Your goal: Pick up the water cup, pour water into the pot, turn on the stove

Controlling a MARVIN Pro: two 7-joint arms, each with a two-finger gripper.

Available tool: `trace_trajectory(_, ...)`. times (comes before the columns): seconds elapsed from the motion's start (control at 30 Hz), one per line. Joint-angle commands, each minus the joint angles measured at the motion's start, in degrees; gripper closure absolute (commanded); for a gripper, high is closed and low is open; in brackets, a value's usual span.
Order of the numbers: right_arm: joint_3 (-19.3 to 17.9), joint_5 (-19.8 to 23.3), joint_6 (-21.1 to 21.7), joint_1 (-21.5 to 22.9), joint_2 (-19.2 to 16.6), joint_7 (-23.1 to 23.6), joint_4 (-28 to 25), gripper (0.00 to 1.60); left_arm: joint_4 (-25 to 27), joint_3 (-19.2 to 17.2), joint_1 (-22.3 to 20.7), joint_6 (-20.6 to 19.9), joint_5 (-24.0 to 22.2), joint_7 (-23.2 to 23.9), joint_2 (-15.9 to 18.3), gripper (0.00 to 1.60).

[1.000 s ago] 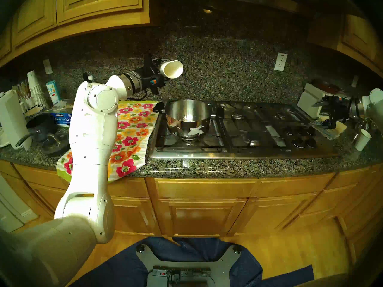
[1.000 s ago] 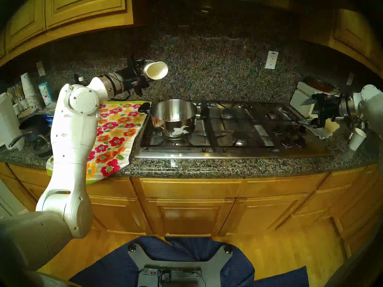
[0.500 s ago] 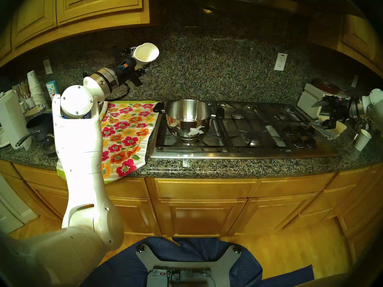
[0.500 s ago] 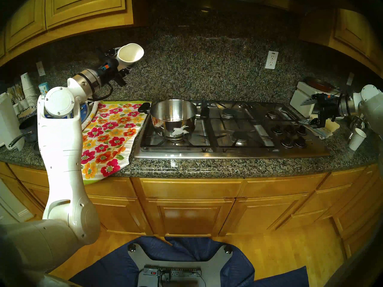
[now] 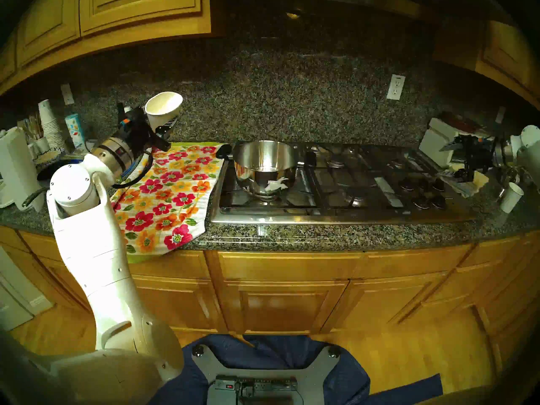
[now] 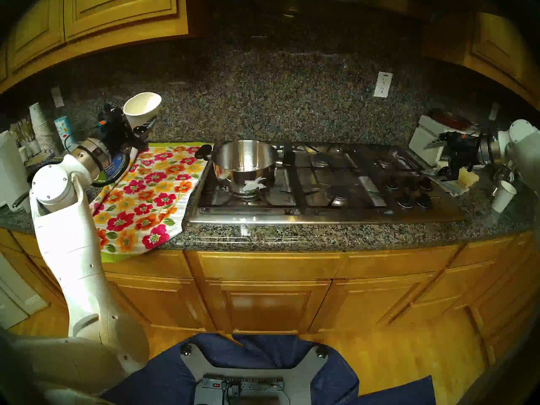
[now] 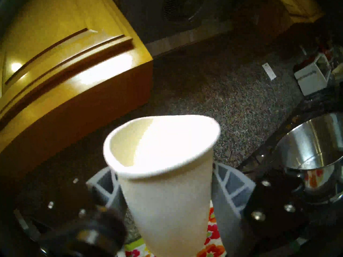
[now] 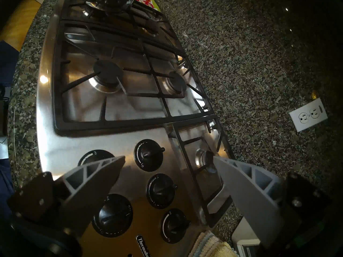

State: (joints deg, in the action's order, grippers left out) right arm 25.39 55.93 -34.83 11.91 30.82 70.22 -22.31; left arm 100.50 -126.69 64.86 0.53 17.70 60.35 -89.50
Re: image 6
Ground shiny metal kitchen tool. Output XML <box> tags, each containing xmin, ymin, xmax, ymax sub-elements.
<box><xmin>491</xmin><ymin>164</ymin><xmax>513</xmax><ymax>196</ymax></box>

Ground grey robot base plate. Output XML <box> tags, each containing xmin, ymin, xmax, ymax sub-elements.
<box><xmin>181</xmin><ymin>343</ymin><xmax>329</xmax><ymax>405</ymax></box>

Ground folded yellow dish cloth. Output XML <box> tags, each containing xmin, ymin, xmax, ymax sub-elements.
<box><xmin>424</xmin><ymin>166</ymin><xmax>480</xmax><ymax>197</ymax></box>

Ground colourful patterned paper cup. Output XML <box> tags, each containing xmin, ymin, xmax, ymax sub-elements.
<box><xmin>54</xmin><ymin>116</ymin><xmax>75</xmax><ymax>149</ymax></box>

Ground small white paper cup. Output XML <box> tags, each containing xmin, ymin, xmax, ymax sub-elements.
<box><xmin>491</xmin><ymin>181</ymin><xmax>517</xmax><ymax>213</ymax></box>

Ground blue moving blanket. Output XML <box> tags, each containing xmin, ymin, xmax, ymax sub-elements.
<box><xmin>101</xmin><ymin>333</ymin><xmax>436</xmax><ymax>405</ymax></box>

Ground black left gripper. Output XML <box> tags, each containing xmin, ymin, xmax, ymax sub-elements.
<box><xmin>96</xmin><ymin>106</ymin><xmax>159</xmax><ymax>156</ymax></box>

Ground tall white paper cup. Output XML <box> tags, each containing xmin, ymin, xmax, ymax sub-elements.
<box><xmin>123</xmin><ymin>92</ymin><xmax>162</xmax><ymax>130</ymax></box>

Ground red-brown frying pan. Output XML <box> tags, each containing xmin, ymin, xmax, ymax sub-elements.
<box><xmin>428</xmin><ymin>108</ymin><xmax>477</xmax><ymax>131</ymax></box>

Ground white appliance panel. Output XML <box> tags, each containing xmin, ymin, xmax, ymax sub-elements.
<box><xmin>0</xmin><ymin>256</ymin><xmax>47</xmax><ymax>329</ymax></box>

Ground white paper towel roll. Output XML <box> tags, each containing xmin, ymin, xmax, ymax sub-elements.
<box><xmin>0</xmin><ymin>130</ymin><xmax>35</xmax><ymax>213</ymax></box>

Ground blue patterned bowl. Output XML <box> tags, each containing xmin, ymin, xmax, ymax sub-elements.
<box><xmin>25</xmin><ymin>150</ymin><xmax>49</xmax><ymax>169</ymax></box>

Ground white wall power outlet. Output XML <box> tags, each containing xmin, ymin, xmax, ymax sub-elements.
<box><xmin>374</xmin><ymin>72</ymin><xmax>393</xmax><ymax>98</ymax></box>

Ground narrow black stove grate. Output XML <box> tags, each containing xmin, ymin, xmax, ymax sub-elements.
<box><xmin>352</xmin><ymin>148</ymin><xmax>422</xmax><ymax>173</ymax></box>

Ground stack of white paper cups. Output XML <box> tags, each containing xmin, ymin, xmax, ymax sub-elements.
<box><xmin>29</xmin><ymin>103</ymin><xmax>57</xmax><ymax>154</ymax></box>

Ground wooden upper cabinet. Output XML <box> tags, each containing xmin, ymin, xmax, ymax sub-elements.
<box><xmin>422</xmin><ymin>10</ymin><xmax>540</xmax><ymax>109</ymax></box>
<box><xmin>0</xmin><ymin>0</ymin><xmax>189</xmax><ymax>92</ymax></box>

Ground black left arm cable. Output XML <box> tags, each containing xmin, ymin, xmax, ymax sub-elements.
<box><xmin>63</xmin><ymin>130</ymin><xmax>129</xmax><ymax>187</ymax></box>

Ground wooden utensils bundle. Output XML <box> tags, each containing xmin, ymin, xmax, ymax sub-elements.
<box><xmin>13</xmin><ymin>118</ymin><xmax>36</xmax><ymax>142</ymax></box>

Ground wooden lower cabinet run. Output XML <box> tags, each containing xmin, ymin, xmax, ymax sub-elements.
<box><xmin>0</xmin><ymin>227</ymin><xmax>540</xmax><ymax>367</ymax></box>

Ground stainless steel pot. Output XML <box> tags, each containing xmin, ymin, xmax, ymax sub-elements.
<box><xmin>195</xmin><ymin>140</ymin><xmax>296</xmax><ymax>197</ymax></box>

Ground stainless steel gas cooktop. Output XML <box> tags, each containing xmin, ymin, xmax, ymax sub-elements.
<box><xmin>188</xmin><ymin>142</ymin><xmax>464</xmax><ymax>224</ymax></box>

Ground blue foodservice foil box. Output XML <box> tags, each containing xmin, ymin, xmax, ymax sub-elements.
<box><xmin>101</xmin><ymin>151</ymin><xmax>129</xmax><ymax>185</ymax></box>

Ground wide black stove grate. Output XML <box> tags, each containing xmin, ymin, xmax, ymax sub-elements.
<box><xmin>283</xmin><ymin>143</ymin><xmax>386</xmax><ymax>210</ymax></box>
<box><xmin>197</xmin><ymin>143</ymin><xmax>302</xmax><ymax>210</ymax></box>

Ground white toaster oven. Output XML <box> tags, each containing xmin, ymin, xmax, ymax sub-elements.
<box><xmin>408</xmin><ymin>115</ymin><xmax>481</xmax><ymax>166</ymax></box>

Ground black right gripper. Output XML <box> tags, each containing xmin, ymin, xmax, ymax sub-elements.
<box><xmin>423</xmin><ymin>131</ymin><xmax>482</xmax><ymax>180</ymax></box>

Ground floral kitchen towel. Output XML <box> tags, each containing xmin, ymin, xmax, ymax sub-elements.
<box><xmin>91</xmin><ymin>142</ymin><xmax>209</xmax><ymax>257</ymax></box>

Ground grey power strip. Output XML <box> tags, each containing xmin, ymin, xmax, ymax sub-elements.
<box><xmin>202</xmin><ymin>374</ymin><xmax>285</xmax><ymax>393</ymax></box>

